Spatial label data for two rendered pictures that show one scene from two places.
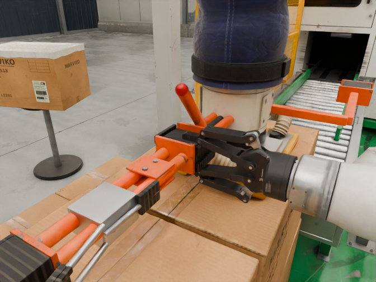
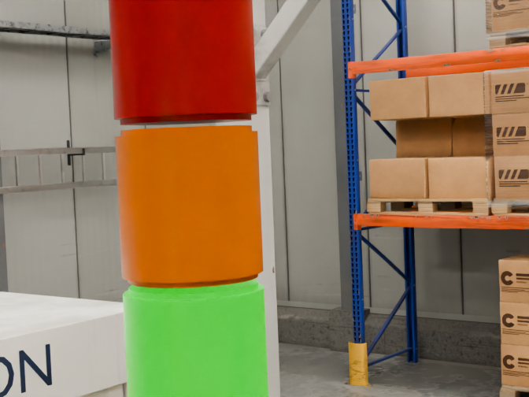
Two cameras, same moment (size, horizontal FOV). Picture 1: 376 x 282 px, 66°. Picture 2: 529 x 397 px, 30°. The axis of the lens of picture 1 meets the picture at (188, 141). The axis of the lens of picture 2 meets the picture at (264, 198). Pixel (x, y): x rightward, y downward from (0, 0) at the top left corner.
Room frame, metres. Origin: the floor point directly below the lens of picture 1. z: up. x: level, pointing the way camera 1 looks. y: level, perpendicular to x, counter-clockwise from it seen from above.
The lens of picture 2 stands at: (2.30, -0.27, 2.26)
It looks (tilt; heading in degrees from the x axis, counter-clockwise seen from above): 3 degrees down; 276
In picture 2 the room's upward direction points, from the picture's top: 2 degrees counter-clockwise
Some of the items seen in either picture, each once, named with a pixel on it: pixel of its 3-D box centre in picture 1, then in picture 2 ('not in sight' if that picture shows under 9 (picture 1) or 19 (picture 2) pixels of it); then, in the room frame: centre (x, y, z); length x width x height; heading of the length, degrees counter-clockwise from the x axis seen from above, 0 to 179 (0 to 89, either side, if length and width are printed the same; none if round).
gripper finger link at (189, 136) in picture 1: (196, 133); not in sight; (0.47, -0.01, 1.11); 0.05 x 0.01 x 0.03; 59
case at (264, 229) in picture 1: (222, 209); not in sight; (0.71, -0.11, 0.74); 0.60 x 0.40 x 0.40; 150
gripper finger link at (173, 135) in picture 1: (183, 139); not in sight; (0.49, 0.01, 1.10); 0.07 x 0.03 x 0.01; 59
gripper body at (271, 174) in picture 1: (264, 172); not in sight; (0.41, -0.13, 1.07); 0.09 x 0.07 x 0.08; 59
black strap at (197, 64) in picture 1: (239, 62); not in sight; (0.71, -0.12, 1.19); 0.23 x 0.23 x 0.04
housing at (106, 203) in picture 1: (104, 212); not in sight; (0.31, 0.11, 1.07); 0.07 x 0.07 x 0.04; 60
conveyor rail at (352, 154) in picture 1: (356, 127); not in sight; (1.91, -1.21, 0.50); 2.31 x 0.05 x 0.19; 149
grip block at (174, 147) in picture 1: (185, 146); not in sight; (0.50, 0.00, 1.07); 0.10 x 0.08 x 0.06; 60
